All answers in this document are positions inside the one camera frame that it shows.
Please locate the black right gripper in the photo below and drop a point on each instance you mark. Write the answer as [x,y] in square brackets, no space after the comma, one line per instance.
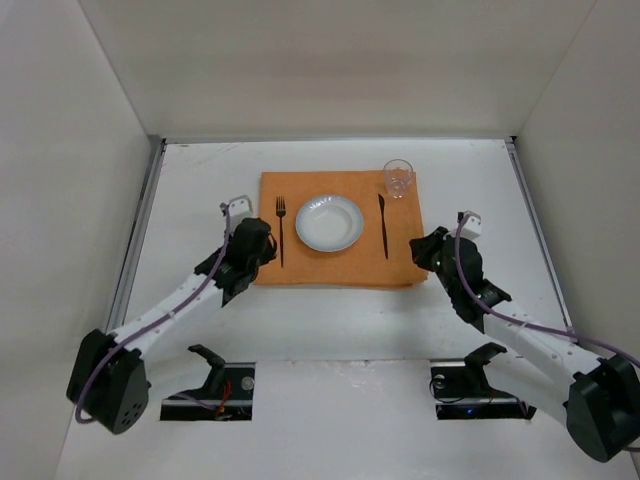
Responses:
[426,245]

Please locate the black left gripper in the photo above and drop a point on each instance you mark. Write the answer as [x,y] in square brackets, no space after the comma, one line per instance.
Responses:
[265,240]

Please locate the black fork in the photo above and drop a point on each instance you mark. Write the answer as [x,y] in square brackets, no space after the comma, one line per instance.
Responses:
[281,213]

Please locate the black knife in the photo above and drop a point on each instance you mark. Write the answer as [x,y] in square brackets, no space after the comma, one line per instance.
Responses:
[381,201]

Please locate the clear drinking glass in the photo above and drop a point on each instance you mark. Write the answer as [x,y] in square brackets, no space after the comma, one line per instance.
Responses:
[399,175]

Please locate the orange cloth placemat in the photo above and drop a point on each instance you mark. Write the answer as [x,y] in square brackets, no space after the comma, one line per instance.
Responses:
[361,265]

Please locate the white round plate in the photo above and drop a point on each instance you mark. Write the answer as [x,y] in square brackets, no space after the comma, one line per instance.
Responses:
[329,223]

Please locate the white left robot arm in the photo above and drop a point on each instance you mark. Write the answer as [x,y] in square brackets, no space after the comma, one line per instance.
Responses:
[117,374]

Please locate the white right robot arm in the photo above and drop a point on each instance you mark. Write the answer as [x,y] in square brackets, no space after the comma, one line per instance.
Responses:
[595,398]

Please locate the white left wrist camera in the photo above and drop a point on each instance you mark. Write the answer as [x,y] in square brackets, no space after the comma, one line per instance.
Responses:
[241,206]

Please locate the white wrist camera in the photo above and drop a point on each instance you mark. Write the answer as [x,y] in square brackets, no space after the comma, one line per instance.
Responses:
[469,225]
[241,206]

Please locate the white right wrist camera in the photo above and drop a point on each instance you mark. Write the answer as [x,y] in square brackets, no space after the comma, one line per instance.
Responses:
[469,225]

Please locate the right aluminium table rail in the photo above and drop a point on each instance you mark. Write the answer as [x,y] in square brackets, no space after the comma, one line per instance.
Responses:
[511,145]

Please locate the aluminium table rail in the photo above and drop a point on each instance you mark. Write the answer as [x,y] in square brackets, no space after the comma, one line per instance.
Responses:
[121,297]
[511,145]

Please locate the left aluminium table rail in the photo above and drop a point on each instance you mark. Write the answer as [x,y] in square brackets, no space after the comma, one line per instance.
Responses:
[121,297]

